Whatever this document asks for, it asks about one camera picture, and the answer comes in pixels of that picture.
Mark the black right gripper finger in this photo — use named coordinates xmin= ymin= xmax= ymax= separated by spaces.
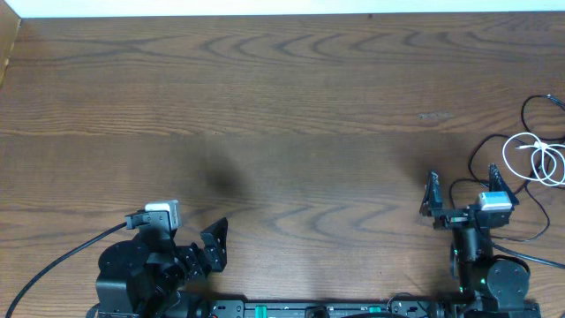
xmin=419 ymin=170 xmax=443 ymax=216
xmin=488 ymin=163 xmax=519 ymax=206

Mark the white cable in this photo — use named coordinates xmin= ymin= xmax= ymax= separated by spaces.
xmin=501 ymin=132 xmax=565 ymax=187

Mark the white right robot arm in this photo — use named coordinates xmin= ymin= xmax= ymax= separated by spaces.
xmin=419 ymin=164 xmax=541 ymax=318

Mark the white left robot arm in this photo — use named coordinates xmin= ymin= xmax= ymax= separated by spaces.
xmin=95 ymin=210 xmax=229 ymax=317

